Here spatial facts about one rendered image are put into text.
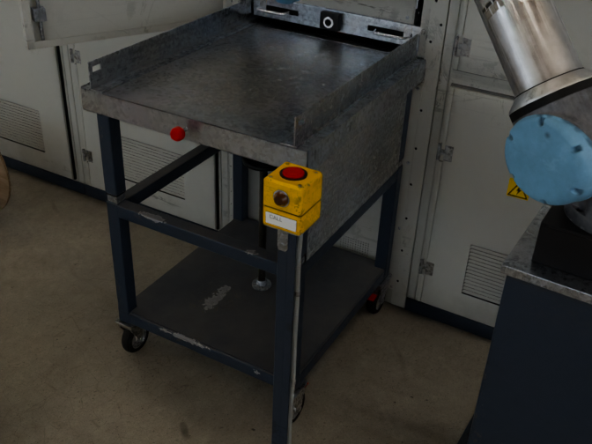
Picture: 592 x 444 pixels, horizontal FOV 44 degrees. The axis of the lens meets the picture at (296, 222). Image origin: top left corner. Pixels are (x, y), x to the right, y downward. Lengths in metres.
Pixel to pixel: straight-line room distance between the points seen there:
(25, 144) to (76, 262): 0.72
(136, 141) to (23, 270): 0.61
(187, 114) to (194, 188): 1.02
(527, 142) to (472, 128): 0.91
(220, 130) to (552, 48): 0.73
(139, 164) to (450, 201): 1.20
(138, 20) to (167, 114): 0.62
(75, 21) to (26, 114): 1.01
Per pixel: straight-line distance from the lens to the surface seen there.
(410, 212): 2.29
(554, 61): 1.22
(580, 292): 1.40
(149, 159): 2.77
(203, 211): 2.70
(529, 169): 1.21
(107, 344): 2.34
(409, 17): 2.13
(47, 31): 2.19
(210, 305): 2.17
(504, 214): 2.17
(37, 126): 3.14
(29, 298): 2.58
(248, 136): 1.58
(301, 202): 1.28
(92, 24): 2.22
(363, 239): 2.41
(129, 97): 1.78
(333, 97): 1.64
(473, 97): 2.06
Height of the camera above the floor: 1.51
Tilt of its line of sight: 32 degrees down
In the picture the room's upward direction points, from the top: 3 degrees clockwise
